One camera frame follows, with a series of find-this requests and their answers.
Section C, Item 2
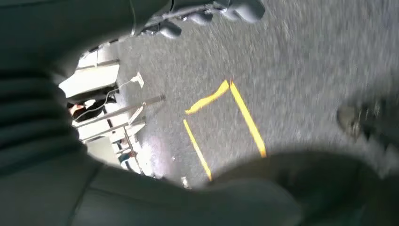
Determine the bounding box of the yellow floor tape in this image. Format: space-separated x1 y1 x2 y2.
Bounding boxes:
183 79 267 182

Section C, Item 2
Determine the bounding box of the white adapter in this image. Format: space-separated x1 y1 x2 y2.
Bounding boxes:
131 72 145 89

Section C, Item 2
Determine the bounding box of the person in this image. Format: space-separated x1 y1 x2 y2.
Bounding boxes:
67 93 118 123

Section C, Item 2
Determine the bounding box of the white cable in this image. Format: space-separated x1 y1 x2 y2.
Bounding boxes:
74 79 138 121

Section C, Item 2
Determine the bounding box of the white table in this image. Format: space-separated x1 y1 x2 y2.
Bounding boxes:
58 42 121 99

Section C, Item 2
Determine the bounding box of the person's foot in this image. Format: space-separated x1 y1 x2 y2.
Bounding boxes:
336 99 399 163

